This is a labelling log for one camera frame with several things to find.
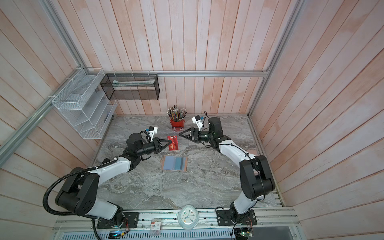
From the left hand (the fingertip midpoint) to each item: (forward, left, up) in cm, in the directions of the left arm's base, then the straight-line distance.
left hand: (172, 144), depth 80 cm
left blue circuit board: (-39, +26, -20) cm, 51 cm away
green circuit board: (-38, -36, -20) cm, 56 cm away
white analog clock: (-32, -9, -16) cm, 37 cm away
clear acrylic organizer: (+21, +3, -18) cm, 28 cm away
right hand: (+4, -6, +2) cm, 7 cm away
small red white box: (-37, +7, -18) cm, 41 cm away
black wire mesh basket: (+46, +32, +5) cm, 56 cm away
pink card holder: (-1, 0, -20) cm, 20 cm away
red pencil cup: (+24, -1, -13) cm, 28 cm away
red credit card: (0, -1, 0) cm, 1 cm away
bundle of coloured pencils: (+28, -1, -4) cm, 29 cm away
